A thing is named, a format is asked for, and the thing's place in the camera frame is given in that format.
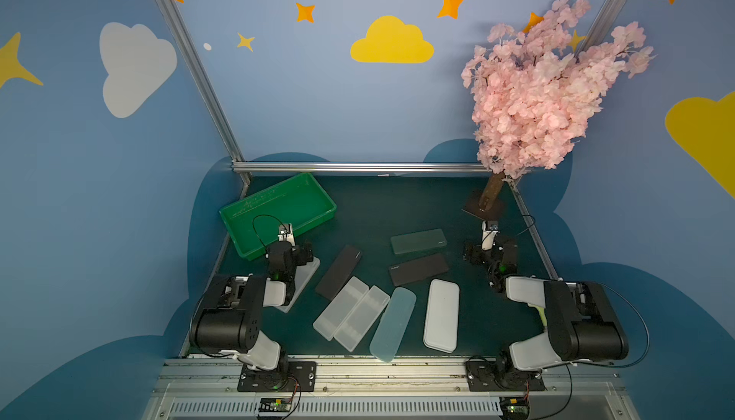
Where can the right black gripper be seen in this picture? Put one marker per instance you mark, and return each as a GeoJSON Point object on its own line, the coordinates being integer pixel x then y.
{"type": "Point", "coordinates": [475, 253]}

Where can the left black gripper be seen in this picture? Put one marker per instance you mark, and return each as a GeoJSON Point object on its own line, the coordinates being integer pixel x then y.
{"type": "Point", "coordinates": [300, 253]}

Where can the green plastic storage tray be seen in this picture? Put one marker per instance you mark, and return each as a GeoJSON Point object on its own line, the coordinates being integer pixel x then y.
{"type": "Point", "coordinates": [253, 222]}

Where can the black pencil case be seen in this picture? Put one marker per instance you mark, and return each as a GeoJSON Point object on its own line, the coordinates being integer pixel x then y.
{"type": "Point", "coordinates": [339, 272]}

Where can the white opaque pencil case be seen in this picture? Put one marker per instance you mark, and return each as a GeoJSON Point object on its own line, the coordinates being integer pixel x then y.
{"type": "Point", "coordinates": [442, 316]}

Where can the dark green pencil case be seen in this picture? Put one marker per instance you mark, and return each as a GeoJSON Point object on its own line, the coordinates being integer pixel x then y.
{"type": "Point", "coordinates": [417, 242]}

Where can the dark grey pencil case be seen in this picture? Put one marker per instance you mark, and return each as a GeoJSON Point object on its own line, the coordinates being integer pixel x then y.
{"type": "Point", "coordinates": [418, 269]}

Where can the light teal frosted pencil case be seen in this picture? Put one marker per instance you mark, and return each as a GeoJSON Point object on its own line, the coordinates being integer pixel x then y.
{"type": "Point", "coordinates": [393, 324]}

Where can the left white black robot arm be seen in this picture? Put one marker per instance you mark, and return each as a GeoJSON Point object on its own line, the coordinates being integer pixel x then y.
{"type": "Point", "coordinates": [227, 322]}

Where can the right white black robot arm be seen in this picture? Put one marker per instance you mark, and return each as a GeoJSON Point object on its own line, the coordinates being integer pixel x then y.
{"type": "Point", "coordinates": [578, 318]}

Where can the left small circuit board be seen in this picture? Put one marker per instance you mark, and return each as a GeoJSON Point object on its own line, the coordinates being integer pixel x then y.
{"type": "Point", "coordinates": [273, 407]}

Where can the small circuit board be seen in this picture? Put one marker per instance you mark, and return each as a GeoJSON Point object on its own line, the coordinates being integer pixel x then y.
{"type": "Point", "coordinates": [273, 407]}
{"type": "Point", "coordinates": [514, 408]}

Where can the right small circuit board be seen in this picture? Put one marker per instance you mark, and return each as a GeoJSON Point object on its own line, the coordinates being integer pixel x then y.
{"type": "Point", "coordinates": [514, 408]}

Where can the pink artificial blossom tree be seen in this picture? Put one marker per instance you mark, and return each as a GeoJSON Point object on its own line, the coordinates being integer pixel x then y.
{"type": "Point", "coordinates": [535, 92]}

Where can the aluminium back frame bar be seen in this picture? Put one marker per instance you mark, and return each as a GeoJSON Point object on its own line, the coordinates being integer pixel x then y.
{"type": "Point", "coordinates": [369, 168]}

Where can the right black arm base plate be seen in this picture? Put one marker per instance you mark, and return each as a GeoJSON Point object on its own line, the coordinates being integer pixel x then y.
{"type": "Point", "coordinates": [487, 376]}

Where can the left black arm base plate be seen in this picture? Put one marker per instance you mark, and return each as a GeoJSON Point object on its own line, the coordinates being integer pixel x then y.
{"type": "Point", "coordinates": [296, 376]}

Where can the aluminium front rail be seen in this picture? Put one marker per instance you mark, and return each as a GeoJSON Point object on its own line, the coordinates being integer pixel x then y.
{"type": "Point", "coordinates": [361, 387]}

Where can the right aluminium frame post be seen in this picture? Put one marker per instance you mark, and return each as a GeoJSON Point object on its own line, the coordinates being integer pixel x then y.
{"type": "Point", "coordinates": [602, 24]}

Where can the aluminium frame post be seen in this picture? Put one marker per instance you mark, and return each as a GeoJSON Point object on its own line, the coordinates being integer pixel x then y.
{"type": "Point", "coordinates": [188, 51]}
{"type": "Point", "coordinates": [602, 24]}

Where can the left aluminium frame post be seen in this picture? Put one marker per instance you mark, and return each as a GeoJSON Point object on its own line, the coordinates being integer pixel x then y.
{"type": "Point", "coordinates": [188, 51]}

